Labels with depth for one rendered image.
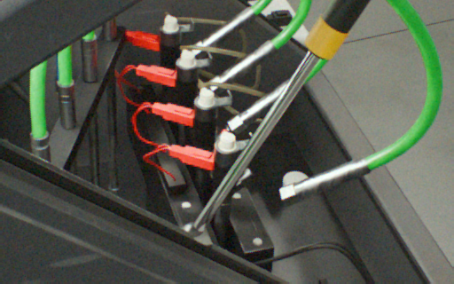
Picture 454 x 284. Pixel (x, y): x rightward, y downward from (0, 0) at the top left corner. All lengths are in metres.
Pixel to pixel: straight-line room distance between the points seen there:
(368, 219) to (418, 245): 0.11
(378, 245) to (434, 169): 1.53
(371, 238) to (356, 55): 1.95
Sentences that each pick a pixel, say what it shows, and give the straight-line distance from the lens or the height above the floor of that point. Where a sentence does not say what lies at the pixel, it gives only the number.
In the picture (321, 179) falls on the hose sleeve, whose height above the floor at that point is 1.14.
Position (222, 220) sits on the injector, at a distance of 1.05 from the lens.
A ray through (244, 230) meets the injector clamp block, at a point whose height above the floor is 0.98.
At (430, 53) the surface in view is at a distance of 0.82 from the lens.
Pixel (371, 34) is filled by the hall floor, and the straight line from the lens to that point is 3.26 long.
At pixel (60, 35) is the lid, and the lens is 0.41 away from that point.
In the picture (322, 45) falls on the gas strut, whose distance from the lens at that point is 0.51.
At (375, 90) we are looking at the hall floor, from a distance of 2.99.
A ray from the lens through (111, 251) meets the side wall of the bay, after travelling 0.54.
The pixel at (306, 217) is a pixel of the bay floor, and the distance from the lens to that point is 1.31.
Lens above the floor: 1.74
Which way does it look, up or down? 40 degrees down
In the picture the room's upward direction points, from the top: 4 degrees clockwise
